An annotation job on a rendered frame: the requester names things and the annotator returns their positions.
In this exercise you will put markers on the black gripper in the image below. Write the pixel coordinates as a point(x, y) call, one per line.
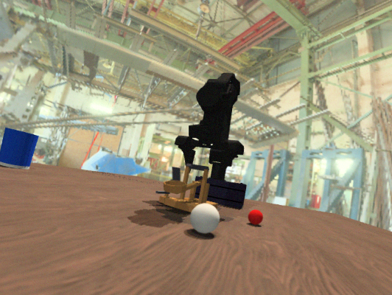
point(232, 148)

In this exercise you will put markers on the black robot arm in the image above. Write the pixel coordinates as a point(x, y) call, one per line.
point(216, 98)

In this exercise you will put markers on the red ball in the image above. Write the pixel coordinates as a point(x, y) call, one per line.
point(255, 217)

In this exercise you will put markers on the white ball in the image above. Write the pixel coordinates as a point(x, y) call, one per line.
point(204, 218)

